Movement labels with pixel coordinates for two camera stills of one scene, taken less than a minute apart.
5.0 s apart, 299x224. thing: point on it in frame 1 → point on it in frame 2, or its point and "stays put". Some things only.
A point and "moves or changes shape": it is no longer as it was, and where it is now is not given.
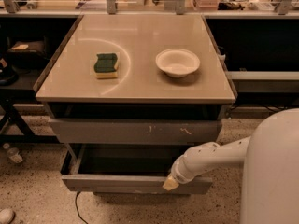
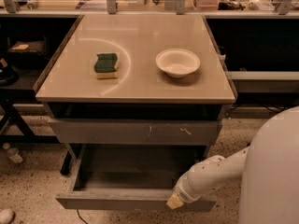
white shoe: x=7 y=216 stays put
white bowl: x=177 y=63 stays put
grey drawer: x=125 y=169 moves or changes shape
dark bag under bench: x=28 y=55 stays put
